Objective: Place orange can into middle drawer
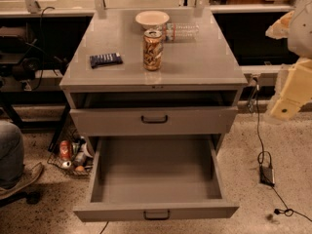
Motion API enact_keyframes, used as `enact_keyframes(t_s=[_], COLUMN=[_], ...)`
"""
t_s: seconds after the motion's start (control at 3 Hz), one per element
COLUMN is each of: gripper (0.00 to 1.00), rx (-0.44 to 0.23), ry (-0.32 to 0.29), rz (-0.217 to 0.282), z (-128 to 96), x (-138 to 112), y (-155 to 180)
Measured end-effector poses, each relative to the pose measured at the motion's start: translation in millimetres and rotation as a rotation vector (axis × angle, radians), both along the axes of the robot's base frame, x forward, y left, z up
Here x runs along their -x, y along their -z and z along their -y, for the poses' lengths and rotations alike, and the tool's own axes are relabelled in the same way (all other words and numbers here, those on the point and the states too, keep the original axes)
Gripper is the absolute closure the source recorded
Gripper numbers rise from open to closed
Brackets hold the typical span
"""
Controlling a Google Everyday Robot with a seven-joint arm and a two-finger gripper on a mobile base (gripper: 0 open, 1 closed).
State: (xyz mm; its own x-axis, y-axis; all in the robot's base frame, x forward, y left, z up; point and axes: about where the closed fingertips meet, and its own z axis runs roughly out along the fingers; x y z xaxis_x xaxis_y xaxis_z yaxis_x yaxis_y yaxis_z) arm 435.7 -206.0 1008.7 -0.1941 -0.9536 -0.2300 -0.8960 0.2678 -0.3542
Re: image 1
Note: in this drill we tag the black power adapter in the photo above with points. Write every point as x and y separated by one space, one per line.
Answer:
267 175

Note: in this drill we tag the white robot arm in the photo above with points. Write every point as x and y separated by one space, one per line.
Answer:
296 27

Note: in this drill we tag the person's leg in jeans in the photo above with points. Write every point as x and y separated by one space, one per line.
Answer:
11 155

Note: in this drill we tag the grey shoe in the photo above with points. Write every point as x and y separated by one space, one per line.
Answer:
28 177

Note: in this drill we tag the white ceramic bowl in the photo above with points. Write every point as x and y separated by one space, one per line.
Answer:
152 19

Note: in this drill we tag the open grey lower drawer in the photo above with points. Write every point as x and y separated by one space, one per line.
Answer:
155 178

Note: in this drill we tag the dark blue snack bar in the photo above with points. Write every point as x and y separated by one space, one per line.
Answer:
105 59

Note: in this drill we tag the grey metal drawer cabinet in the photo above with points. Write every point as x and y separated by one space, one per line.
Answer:
125 81

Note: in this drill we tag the clear plastic water bottle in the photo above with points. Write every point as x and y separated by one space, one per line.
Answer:
174 32

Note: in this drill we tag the orange patterned drink can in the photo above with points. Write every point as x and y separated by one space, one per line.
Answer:
152 49

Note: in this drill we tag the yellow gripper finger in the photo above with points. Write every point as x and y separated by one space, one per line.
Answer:
293 89

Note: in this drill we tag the red soda can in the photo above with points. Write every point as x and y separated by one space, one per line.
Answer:
65 150

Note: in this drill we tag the black wire basket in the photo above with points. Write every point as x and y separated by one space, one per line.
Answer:
81 162

